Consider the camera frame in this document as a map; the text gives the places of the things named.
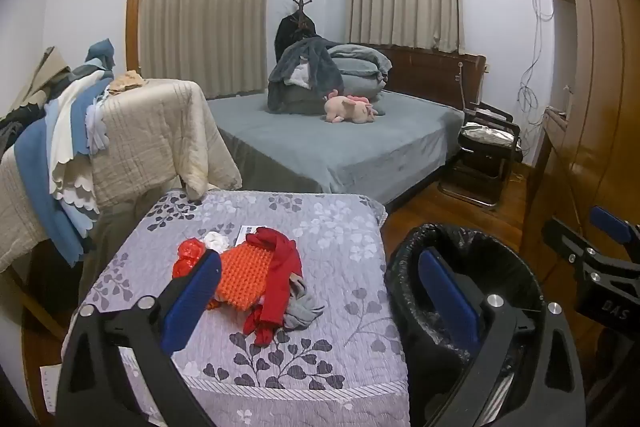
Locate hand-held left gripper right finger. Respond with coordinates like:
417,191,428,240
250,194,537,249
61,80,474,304
419,248,586,427

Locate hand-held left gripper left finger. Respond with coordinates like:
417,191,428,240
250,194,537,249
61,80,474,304
56,249,223,427

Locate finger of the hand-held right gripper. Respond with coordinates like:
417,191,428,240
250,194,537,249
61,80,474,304
541,216,608,283
589,205,640,253

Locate red plastic bag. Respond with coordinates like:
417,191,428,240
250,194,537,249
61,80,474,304
172,239,211,280

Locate black-bagged waste bin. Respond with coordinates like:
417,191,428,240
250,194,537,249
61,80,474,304
385,222,548,427

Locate orange spiky mat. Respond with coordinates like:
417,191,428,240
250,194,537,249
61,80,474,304
212,243,281,310

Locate white tissue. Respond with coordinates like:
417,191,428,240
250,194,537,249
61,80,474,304
202,232,230,254

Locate white blue carton box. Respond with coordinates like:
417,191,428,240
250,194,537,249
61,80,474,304
235,224,263,248

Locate red cloth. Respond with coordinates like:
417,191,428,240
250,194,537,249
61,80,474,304
244,228,303,348

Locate grey sock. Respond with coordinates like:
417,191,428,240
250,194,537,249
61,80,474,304
282,277,326,330

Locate wooden wardrobe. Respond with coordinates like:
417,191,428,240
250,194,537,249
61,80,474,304
520,0,640,308

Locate chair cushion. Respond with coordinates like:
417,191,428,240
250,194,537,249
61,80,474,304
460,123,516,148

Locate purple floral quilt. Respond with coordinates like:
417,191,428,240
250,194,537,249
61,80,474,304
75,189,413,427

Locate black metal chair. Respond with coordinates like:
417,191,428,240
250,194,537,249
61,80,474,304
439,103,523,208

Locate beige quilt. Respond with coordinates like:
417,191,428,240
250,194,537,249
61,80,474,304
87,78,243,210

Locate grey bed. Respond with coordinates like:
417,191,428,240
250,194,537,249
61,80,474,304
205,89,466,210

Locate blue white scalloped cloth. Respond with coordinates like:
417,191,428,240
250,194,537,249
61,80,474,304
14,69,113,263

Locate pink plush toy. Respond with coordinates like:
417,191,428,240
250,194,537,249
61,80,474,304
324,94,379,125

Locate wooden headboard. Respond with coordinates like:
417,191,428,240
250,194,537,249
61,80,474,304
360,43,488,112

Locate tan crumpled cloth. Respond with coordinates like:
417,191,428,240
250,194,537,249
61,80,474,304
107,70,147,95

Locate olive grey folded blanket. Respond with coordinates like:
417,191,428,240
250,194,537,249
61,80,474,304
282,84,332,115

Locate grey pillow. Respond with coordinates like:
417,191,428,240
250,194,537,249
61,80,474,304
340,74,388,115

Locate dark clothes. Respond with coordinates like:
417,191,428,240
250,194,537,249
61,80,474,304
0,104,48,158

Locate grey folded duvet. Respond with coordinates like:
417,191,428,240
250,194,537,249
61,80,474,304
327,43,393,82

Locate teal blue cloth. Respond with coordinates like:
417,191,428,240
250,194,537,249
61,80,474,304
85,38,117,70

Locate dark grey fluffy blanket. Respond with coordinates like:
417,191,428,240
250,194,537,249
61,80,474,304
267,37,346,112

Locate beige folded fabric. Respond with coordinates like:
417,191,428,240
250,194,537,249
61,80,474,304
22,47,73,108

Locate wide beige curtain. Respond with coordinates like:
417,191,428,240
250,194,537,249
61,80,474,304
137,0,273,100

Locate wooden coat rack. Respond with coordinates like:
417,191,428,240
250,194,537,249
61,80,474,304
291,0,313,40

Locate hanging cables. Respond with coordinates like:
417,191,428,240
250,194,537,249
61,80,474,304
517,0,556,132

